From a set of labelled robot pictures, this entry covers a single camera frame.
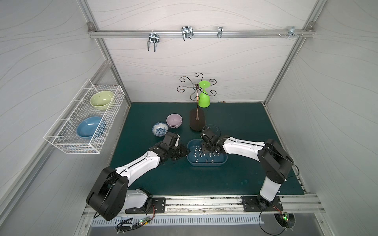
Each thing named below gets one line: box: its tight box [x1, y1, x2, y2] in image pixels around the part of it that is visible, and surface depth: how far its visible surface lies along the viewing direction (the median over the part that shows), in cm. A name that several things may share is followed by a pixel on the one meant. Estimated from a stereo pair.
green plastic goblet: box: [198, 80, 211, 109], surface depth 94 cm
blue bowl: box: [76, 116, 106, 140], surface depth 65 cm
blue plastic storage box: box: [187, 139, 228, 167], surface depth 91 cm
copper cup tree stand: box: [177, 72, 218, 132], surface depth 90 cm
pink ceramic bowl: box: [165, 113, 183, 129], surface depth 106 cm
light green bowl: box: [89, 90, 115, 111], surface depth 75 cm
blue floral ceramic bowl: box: [151, 121, 169, 138], surface depth 103 cm
